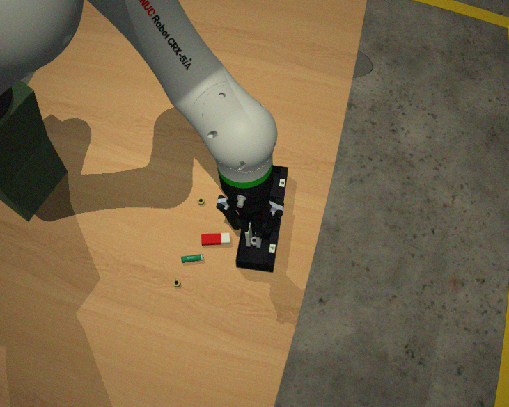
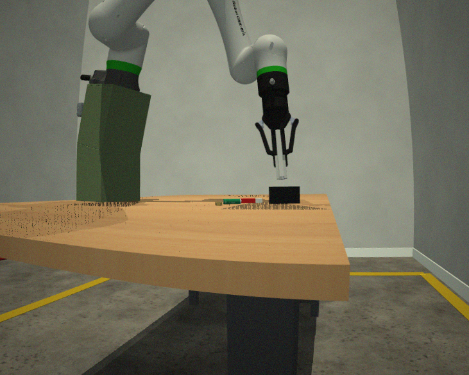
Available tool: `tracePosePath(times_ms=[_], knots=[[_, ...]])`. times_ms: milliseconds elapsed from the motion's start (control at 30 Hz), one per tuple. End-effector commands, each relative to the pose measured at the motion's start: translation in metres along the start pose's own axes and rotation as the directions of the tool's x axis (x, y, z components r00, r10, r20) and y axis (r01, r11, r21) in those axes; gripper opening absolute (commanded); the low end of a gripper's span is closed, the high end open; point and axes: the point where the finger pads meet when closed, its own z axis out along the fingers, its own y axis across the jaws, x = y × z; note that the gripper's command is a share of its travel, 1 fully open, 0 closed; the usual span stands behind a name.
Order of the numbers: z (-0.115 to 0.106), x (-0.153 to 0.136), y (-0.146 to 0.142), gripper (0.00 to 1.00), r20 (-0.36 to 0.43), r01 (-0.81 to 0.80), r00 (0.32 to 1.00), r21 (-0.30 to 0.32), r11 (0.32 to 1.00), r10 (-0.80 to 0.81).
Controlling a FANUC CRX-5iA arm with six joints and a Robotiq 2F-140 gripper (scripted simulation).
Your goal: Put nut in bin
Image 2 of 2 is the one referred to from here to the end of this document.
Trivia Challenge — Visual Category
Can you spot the green battery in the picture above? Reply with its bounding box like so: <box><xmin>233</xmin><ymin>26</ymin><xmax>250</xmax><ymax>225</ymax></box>
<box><xmin>223</xmin><ymin>199</ymin><xmax>241</xmax><ymax>204</ymax></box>

